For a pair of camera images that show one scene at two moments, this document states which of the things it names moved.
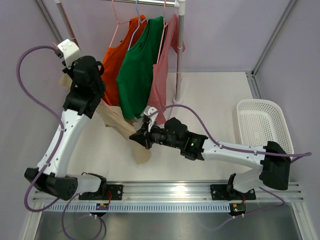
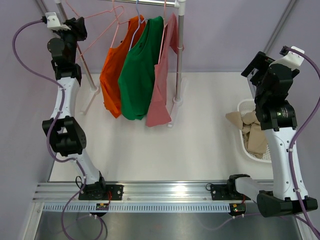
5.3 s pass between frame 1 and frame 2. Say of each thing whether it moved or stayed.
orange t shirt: stayed
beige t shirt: moved
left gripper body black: moved
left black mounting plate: stayed
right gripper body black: moved
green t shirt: stayed
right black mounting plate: stayed
